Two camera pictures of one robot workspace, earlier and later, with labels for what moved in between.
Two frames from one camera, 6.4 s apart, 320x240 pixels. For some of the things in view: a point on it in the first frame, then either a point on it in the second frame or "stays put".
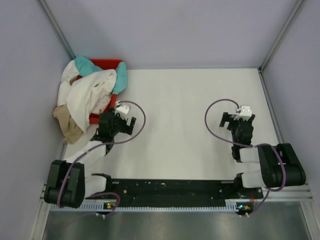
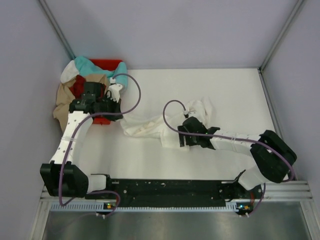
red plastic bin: x=106 y=64 stays put
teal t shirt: x=85 y=66 stays put
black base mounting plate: x=175 y=192 stays put
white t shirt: x=87 y=95 to x=166 y=128
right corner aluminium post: x=286 y=25 stays put
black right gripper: x=227 y=117 to x=188 y=142
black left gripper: x=128 y=128 to x=116 y=105
